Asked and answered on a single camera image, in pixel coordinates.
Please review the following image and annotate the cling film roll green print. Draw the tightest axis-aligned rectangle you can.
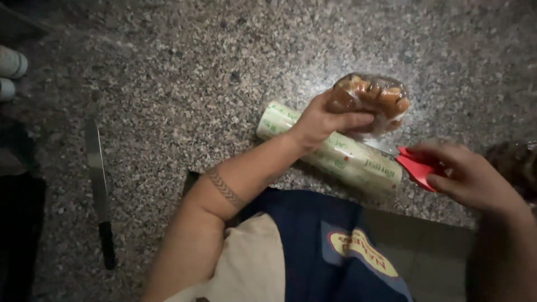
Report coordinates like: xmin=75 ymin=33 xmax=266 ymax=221
xmin=255 ymin=100 xmax=404 ymax=203

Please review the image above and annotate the plastic-wrapped brown food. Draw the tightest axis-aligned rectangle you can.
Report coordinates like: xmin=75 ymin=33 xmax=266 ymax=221
xmin=326 ymin=72 xmax=411 ymax=140

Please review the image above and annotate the black-handled kitchen knife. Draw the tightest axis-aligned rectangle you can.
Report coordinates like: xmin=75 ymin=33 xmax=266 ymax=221
xmin=85 ymin=118 xmax=117 ymax=271

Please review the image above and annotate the beige shirt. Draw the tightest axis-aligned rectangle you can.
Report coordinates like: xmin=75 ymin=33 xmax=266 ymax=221
xmin=163 ymin=212 xmax=287 ymax=302

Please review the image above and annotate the person's right hand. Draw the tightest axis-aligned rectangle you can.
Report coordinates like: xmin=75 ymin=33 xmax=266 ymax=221
xmin=405 ymin=143 xmax=530 ymax=215

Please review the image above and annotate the red-handled knife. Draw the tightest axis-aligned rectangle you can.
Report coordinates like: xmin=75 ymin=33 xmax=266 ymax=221
xmin=362 ymin=138 xmax=447 ymax=193

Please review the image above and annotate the navy apron yellow patch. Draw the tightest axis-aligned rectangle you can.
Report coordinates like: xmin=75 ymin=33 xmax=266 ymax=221
xmin=233 ymin=186 xmax=415 ymax=302

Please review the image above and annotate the dark brown wrapped food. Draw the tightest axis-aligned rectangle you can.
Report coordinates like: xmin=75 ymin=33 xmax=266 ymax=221
xmin=484 ymin=140 xmax=537 ymax=203

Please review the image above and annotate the person's left hand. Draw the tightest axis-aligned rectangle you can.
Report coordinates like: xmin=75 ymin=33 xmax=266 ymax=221
xmin=291 ymin=90 xmax=376 ymax=148

